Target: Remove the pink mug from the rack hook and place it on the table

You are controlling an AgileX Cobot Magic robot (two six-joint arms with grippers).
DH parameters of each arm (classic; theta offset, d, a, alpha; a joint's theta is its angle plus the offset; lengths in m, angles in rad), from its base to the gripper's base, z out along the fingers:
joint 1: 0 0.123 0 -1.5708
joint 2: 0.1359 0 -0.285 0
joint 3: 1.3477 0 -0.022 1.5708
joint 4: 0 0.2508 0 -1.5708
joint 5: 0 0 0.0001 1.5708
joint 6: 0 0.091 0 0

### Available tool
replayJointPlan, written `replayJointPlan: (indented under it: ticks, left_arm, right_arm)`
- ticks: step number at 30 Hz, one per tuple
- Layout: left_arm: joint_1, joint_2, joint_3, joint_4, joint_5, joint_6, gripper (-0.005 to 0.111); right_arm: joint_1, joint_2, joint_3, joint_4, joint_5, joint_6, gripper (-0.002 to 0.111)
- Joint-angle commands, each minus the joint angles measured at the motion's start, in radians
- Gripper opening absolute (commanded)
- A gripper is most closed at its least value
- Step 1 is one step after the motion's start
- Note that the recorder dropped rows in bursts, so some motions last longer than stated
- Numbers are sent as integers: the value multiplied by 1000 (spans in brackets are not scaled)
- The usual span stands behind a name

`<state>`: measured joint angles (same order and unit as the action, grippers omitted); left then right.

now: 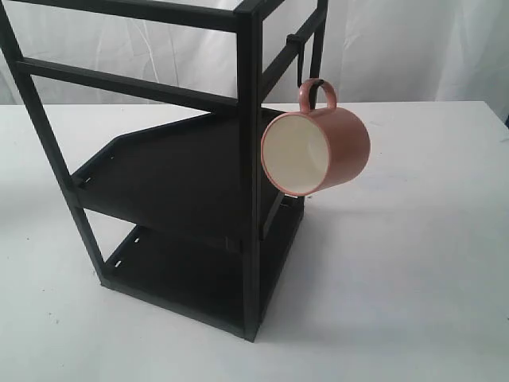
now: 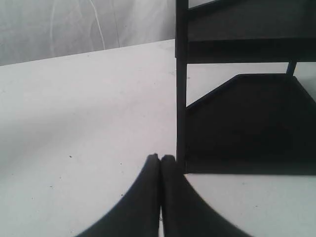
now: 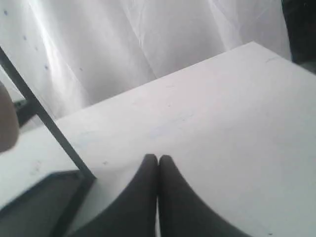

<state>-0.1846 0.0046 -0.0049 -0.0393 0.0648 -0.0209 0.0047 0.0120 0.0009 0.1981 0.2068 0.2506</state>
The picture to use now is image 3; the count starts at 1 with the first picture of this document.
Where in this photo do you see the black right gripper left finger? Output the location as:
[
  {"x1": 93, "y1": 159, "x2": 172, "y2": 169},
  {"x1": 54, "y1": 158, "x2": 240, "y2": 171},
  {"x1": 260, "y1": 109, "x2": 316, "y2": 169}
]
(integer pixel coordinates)
[{"x1": 73, "y1": 154, "x2": 158, "y2": 237}]

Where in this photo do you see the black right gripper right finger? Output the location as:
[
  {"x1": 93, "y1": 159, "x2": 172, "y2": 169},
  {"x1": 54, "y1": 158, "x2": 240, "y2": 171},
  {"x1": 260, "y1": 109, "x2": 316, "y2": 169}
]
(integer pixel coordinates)
[{"x1": 158, "y1": 155, "x2": 249, "y2": 237}]

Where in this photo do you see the pink mug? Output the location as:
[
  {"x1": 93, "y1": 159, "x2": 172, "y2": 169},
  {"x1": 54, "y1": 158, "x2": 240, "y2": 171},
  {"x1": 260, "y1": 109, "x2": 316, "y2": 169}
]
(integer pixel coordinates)
[{"x1": 0, "y1": 82, "x2": 19, "y2": 153}]

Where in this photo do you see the black metal shelf rack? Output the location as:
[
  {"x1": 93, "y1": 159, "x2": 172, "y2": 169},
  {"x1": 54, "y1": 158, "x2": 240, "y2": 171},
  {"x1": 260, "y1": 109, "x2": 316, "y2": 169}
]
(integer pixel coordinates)
[{"x1": 0, "y1": 51, "x2": 95, "y2": 237}]

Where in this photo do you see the white backdrop curtain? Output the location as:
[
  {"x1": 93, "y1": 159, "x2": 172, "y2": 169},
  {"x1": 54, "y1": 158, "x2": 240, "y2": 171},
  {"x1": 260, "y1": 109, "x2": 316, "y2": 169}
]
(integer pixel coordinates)
[{"x1": 0, "y1": 0, "x2": 291, "y2": 118}]

